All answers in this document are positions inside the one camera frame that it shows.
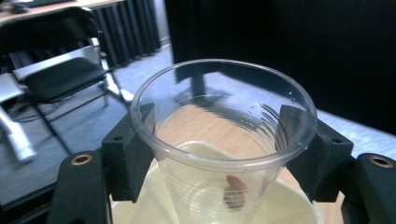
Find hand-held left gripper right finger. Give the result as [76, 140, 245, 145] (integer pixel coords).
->
[277, 104, 355, 203]

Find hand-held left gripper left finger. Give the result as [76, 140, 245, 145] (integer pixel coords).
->
[101, 102, 157, 203]

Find cream plastic bin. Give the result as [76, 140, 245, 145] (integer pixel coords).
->
[109, 140, 325, 224]

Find small clear plastic cup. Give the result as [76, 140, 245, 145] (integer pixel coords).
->
[129, 58, 318, 224]

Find red food scraps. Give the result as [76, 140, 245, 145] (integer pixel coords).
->
[223, 175, 249, 211]

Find black folding chair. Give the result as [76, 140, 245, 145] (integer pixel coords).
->
[0, 6, 126, 155]

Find black backdrop cloth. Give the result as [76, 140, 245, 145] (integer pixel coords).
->
[163, 0, 396, 135]

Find dark pleated curtain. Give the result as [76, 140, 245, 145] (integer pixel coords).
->
[92, 0, 163, 69]

